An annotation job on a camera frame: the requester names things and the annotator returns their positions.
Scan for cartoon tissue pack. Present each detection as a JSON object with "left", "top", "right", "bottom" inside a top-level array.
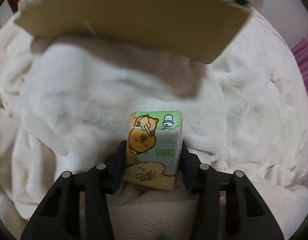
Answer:
[{"left": 123, "top": 111, "right": 183, "bottom": 191}]

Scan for brown cardboard box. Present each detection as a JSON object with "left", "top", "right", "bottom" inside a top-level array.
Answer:
[{"left": 15, "top": 0, "right": 251, "bottom": 63}]

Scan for white fluffy blanket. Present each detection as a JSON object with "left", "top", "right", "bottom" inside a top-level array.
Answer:
[{"left": 0, "top": 12, "right": 308, "bottom": 239}]

